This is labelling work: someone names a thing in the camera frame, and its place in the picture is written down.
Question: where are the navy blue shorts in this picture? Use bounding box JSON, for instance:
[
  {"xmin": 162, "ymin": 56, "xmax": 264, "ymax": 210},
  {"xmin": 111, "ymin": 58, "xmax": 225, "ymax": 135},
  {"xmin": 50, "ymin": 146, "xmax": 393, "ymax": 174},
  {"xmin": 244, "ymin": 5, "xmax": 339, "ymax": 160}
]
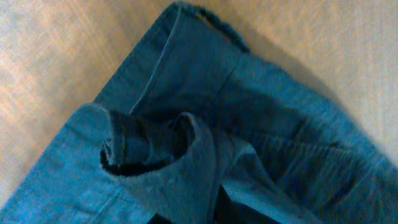
[{"xmin": 1, "ymin": 2, "xmax": 397, "ymax": 223}]

